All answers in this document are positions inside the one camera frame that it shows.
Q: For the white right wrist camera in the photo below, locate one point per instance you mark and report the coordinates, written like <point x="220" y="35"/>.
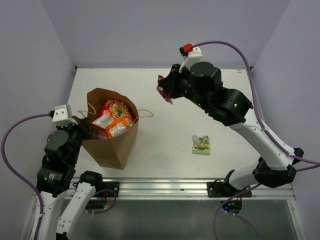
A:
<point x="191" y="55"/>

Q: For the red snack packet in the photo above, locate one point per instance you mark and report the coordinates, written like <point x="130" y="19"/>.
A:
<point x="113" y="107"/>

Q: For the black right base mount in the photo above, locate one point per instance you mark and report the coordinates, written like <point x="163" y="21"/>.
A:
<point x="219" y="189"/>

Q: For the pink small snack packet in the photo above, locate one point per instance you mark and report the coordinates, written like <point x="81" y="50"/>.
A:
<point x="162" y="92"/>

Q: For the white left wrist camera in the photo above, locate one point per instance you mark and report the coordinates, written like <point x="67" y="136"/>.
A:
<point x="63" y="116"/>

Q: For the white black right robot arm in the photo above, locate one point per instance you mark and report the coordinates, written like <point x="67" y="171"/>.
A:
<point x="202" y="84"/>

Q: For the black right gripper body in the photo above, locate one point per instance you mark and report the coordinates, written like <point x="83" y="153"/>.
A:
<point x="177" y="85"/>

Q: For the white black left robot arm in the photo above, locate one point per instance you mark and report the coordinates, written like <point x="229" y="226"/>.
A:
<point x="53" y="182"/>

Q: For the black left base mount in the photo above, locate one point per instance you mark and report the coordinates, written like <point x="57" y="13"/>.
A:
<point x="105" y="198"/>

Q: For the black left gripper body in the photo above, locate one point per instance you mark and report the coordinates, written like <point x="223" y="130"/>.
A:
<point x="78" y="132"/>

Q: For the orange white snack packet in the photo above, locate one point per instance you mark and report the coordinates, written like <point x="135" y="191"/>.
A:
<point x="113" y="123"/>

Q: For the purple candy packet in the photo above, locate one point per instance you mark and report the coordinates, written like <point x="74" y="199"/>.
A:
<point x="99" y="136"/>

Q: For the green small snack packet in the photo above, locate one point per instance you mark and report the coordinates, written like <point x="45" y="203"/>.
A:
<point x="201" y="145"/>

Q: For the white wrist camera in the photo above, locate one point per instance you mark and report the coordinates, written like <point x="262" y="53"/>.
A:
<point x="191" y="55"/>
<point x="63" y="116"/>

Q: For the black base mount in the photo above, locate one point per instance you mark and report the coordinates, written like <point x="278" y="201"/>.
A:
<point x="219" y="189"/>
<point x="105" y="198"/>

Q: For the brown paper bag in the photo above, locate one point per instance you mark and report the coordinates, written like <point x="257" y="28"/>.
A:
<point x="110" y="152"/>

